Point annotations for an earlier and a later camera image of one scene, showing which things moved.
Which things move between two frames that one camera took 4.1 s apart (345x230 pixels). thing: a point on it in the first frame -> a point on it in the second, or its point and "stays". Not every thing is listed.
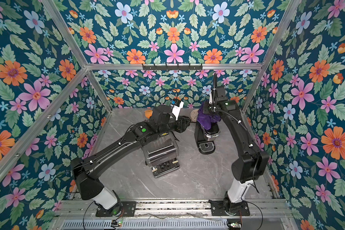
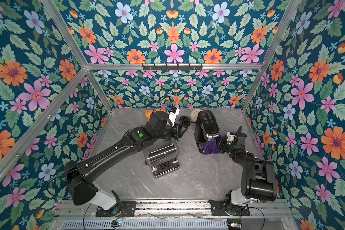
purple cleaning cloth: (204, 120) -> (211, 147)
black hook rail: (172, 68) stays
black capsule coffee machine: (205, 139) stays
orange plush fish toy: (148, 113) stays
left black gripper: (179, 125) -> (176, 131)
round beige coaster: (194, 114) stays
